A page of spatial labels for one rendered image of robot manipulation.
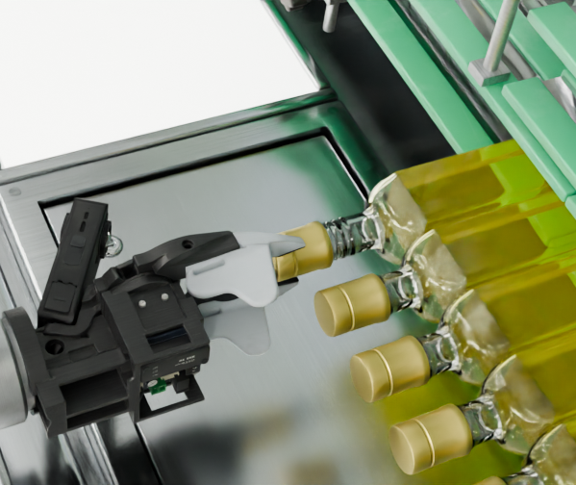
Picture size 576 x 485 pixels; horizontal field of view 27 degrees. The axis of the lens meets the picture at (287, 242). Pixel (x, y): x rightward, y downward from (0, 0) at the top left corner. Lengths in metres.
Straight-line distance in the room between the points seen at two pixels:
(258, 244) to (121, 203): 0.26
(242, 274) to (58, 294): 0.12
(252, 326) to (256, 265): 0.06
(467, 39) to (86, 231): 0.36
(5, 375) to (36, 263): 0.25
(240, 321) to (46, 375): 0.16
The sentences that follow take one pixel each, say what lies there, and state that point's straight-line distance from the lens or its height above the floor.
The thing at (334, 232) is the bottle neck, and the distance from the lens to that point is 0.87.
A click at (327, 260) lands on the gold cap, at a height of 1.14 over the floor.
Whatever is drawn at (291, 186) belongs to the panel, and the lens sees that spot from 1.09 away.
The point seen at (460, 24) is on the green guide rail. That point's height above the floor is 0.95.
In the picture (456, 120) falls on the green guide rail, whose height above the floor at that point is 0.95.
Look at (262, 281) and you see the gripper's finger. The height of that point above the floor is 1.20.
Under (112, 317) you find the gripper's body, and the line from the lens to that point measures 0.79.
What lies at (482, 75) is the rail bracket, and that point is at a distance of 0.96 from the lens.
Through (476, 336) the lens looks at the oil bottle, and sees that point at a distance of 0.83.
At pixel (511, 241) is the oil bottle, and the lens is 0.88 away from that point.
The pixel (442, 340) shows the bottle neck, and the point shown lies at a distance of 0.83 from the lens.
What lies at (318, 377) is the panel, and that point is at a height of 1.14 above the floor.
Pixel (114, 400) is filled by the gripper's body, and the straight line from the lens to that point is 0.79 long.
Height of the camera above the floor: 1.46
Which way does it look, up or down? 20 degrees down
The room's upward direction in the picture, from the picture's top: 106 degrees counter-clockwise
